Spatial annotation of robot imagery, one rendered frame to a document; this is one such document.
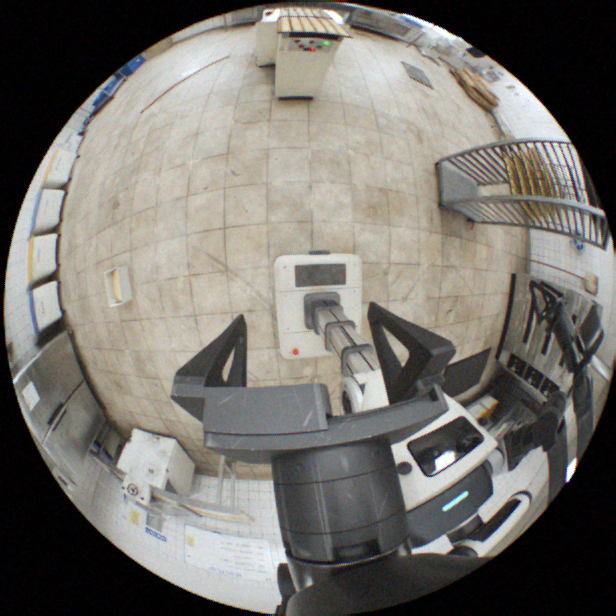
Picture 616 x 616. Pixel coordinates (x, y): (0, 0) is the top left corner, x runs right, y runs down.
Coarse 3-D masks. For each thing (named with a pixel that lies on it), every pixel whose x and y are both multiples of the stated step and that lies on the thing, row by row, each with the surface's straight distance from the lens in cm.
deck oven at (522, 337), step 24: (528, 288) 336; (528, 312) 337; (576, 312) 321; (600, 312) 305; (504, 336) 369; (528, 336) 343; (552, 336) 324; (504, 360) 371; (528, 360) 351; (552, 360) 339; (528, 384) 360; (552, 384) 348
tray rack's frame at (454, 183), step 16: (448, 176) 206; (464, 176) 230; (448, 192) 197; (464, 192) 219; (448, 208) 196; (464, 208) 212; (480, 208) 240; (496, 224) 224; (512, 224) 214; (528, 224) 208; (608, 240) 178
